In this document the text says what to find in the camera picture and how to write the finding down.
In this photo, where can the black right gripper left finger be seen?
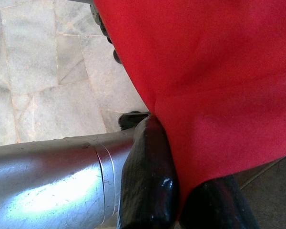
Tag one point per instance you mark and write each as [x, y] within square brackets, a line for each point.
[147, 179]

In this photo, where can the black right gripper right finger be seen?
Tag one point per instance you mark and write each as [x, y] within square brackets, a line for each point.
[217, 205]

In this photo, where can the red pillow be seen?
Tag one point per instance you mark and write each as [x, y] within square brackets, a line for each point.
[205, 83]

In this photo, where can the dark fabric sofa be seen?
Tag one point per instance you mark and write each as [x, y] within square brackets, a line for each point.
[271, 202]

